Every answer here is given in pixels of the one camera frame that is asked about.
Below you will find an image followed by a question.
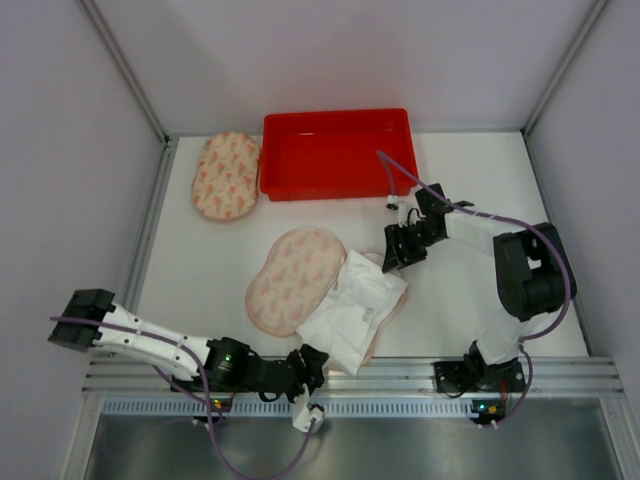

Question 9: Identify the pink floral laundry bag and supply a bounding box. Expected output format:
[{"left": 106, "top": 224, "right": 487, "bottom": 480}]
[
  {"left": 243, "top": 226, "right": 409, "bottom": 371},
  {"left": 191, "top": 131, "right": 261, "bottom": 222}
]

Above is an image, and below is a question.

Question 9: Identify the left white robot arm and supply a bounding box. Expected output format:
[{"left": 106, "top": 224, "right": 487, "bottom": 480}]
[{"left": 48, "top": 289, "right": 329, "bottom": 402}]

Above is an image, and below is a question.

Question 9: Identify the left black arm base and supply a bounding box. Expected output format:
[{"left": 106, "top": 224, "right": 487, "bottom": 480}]
[{"left": 170, "top": 362, "right": 257, "bottom": 394}]

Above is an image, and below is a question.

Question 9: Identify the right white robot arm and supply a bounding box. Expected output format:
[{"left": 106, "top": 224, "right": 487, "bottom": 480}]
[{"left": 382, "top": 184, "right": 576, "bottom": 393}]

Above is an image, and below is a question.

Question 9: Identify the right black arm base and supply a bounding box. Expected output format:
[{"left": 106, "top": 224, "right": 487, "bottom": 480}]
[{"left": 434, "top": 360, "right": 526, "bottom": 398}]

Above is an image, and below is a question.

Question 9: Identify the red plastic bin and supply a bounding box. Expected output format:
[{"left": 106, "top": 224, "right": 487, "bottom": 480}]
[{"left": 260, "top": 108, "right": 418, "bottom": 201}]

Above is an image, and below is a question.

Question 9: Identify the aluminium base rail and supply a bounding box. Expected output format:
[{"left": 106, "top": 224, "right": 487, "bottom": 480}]
[{"left": 81, "top": 355, "right": 624, "bottom": 418}]

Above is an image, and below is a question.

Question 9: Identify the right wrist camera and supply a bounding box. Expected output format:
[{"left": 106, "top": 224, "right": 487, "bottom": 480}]
[{"left": 386, "top": 195, "right": 414, "bottom": 227}]

